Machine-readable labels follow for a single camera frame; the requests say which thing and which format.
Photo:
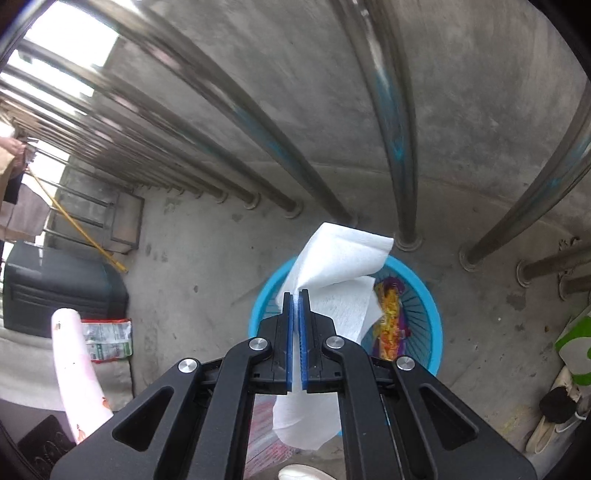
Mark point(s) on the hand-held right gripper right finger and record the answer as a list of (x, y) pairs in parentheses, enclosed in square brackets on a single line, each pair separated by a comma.
[(304, 341)]

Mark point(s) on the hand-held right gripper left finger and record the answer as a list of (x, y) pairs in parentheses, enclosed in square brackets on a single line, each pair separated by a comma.
[(290, 341)]

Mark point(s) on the white tissue paper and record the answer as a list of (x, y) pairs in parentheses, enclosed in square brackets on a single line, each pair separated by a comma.
[(341, 263)]

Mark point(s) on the purple noodle bag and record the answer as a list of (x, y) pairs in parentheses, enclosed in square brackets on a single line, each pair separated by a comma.
[(390, 318)]

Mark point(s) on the blue plastic basket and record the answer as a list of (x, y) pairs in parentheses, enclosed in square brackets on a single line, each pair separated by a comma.
[(418, 300)]

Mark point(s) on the red striped floor mat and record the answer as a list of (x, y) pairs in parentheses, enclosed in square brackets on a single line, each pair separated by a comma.
[(263, 434)]

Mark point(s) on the green white carton pack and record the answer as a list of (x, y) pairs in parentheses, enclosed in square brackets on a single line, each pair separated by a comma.
[(106, 339)]

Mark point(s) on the table with balloon-print cloth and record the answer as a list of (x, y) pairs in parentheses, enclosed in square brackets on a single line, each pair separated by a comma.
[(74, 369)]

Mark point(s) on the metal balcony railing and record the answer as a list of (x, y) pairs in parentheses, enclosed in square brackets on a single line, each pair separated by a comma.
[(393, 138)]

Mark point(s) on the dark green door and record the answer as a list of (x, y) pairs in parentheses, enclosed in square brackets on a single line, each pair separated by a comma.
[(60, 286)]

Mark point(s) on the cream canvas shoe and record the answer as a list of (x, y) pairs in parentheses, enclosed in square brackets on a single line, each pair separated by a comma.
[(547, 436), (570, 381)]

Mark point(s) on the dark floor mat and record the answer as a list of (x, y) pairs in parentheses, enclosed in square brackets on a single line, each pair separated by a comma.
[(46, 443)]

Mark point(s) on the green white bag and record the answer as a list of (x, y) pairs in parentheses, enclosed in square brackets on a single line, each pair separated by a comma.
[(577, 337)]

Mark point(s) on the hanging grey pink garment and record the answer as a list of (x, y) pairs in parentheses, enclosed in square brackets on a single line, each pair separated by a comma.
[(25, 212)]

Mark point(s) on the hanging beige garment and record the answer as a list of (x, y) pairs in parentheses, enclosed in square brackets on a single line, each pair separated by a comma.
[(4, 157)]

